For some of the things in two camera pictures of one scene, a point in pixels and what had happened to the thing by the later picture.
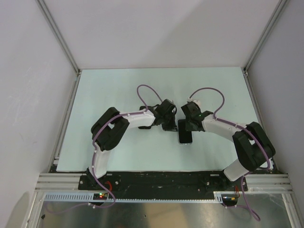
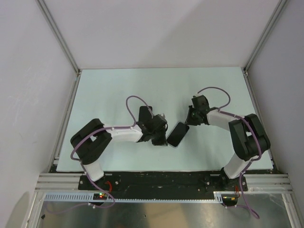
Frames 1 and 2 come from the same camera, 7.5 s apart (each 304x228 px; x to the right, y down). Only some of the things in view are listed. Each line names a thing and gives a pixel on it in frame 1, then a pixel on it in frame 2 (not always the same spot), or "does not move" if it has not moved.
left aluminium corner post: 60,36 does not move
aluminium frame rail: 268,183 does not move
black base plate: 165,182 does not move
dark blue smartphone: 185,136 -> 178,134
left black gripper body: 168,123 -> 158,137
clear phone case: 185,137 -> 168,135
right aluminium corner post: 279,7 does not move
